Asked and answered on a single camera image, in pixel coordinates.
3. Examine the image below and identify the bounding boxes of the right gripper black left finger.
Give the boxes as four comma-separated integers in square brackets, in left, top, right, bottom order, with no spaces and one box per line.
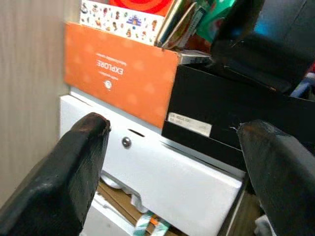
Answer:
[0,112,111,236]

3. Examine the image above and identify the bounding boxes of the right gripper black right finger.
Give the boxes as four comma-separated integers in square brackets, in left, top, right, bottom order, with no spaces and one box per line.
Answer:
[236,119,315,236]

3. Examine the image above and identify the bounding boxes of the brown cardboard sheet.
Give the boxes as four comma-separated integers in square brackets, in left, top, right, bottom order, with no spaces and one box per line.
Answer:
[95,181,178,236]

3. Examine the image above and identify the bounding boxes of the teal orange striped item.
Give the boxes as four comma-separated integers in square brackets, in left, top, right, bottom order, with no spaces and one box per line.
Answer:
[134,210,171,236]

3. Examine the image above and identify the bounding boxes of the black cardboard box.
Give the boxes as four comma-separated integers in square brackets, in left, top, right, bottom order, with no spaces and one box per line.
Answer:
[161,64,315,173]

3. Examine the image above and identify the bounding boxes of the white box label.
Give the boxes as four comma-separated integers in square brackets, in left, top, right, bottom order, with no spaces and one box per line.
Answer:
[167,112,213,138]

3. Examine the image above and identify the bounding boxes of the light wooden cabinet panel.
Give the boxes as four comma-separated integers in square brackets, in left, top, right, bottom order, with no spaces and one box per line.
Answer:
[0,0,83,209]

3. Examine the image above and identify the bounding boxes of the white box with metal snap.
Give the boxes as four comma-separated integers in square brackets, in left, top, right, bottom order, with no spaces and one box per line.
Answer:
[60,94,247,236]

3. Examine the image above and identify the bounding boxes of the black leather bag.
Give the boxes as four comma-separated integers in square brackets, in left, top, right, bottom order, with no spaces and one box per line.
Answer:
[211,0,315,95]

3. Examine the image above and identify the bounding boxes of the orange cardboard box white print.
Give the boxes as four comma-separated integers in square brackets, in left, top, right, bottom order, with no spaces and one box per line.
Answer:
[63,21,180,130]

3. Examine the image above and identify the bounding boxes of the green package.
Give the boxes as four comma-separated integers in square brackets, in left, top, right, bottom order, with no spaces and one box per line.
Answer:
[196,0,237,44]

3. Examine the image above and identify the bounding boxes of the white box with cartoon print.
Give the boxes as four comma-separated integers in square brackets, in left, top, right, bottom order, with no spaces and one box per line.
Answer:
[79,0,166,47]

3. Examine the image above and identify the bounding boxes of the dark cover picture book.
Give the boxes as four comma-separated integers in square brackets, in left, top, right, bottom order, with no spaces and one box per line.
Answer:
[155,0,190,47]

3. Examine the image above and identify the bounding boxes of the red swirl print box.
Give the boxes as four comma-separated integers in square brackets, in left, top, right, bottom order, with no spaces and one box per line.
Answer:
[108,0,176,18]

